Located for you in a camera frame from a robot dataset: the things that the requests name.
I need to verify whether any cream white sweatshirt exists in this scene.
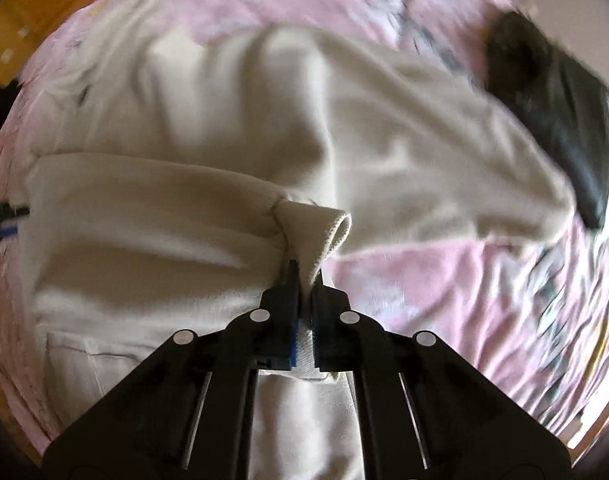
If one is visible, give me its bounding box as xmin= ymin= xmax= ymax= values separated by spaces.
xmin=20 ymin=26 xmax=575 ymax=479

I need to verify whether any folded black garment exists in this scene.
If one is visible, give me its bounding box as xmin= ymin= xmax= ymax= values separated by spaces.
xmin=487 ymin=11 xmax=609 ymax=231

